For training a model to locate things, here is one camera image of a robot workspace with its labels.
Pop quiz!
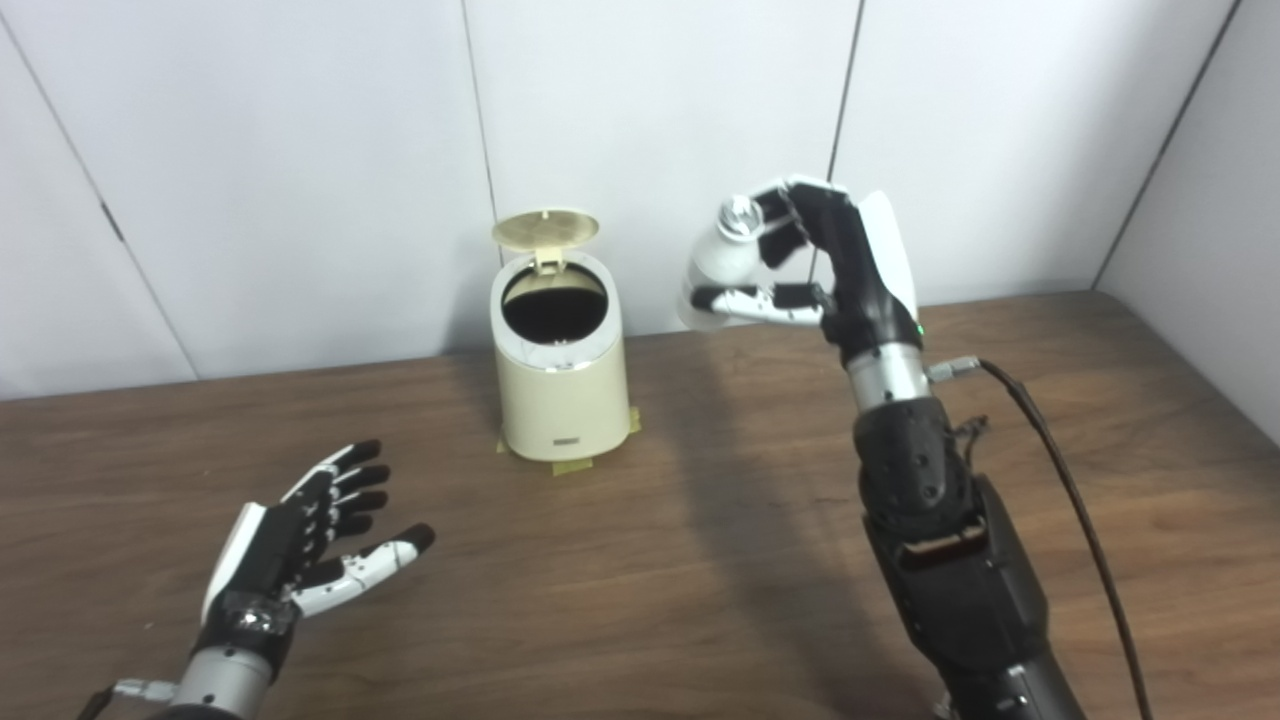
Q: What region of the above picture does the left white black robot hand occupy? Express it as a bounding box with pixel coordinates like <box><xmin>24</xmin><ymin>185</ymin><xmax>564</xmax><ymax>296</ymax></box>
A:
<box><xmin>200</xmin><ymin>439</ymin><xmax>437</xmax><ymax>663</ymax></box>

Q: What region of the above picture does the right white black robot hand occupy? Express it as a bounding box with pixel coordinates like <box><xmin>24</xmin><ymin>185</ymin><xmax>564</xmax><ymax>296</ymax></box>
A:
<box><xmin>690</xmin><ymin>175</ymin><xmax>923</xmax><ymax>353</ymax></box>

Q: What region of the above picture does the small white plastic bottle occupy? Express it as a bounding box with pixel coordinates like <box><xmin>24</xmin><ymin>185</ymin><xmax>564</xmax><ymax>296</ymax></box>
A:
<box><xmin>677</xmin><ymin>195</ymin><xmax>776</xmax><ymax>333</ymax></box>

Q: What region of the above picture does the cream-colored lidded bin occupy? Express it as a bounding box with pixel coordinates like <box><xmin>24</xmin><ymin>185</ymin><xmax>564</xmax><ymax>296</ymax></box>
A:
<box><xmin>488</xmin><ymin>208</ymin><xmax>633</xmax><ymax>463</ymax></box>

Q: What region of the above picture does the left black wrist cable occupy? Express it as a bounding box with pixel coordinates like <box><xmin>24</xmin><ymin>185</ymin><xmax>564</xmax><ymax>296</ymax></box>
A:
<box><xmin>75</xmin><ymin>678</ymin><xmax>181</xmax><ymax>720</ymax></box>

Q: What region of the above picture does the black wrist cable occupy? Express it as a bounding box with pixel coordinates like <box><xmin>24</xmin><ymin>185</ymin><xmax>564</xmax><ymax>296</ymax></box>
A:
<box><xmin>928</xmin><ymin>355</ymin><xmax>1156</xmax><ymax>720</ymax></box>
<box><xmin>75</xmin><ymin>678</ymin><xmax>181</xmax><ymax>720</ymax></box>

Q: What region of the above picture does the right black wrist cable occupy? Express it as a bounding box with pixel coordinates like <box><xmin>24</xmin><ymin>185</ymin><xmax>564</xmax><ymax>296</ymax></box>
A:
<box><xmin>928</xmin><ymin>355</ymin><xmax>1156</xmax><ymax>720</ymax></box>

